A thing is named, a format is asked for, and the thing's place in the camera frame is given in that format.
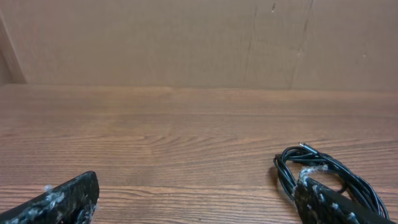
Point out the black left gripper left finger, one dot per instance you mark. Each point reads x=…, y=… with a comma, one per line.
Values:
x=73, y=202

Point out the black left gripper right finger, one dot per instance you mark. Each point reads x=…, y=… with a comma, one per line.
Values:
x=316, y=203

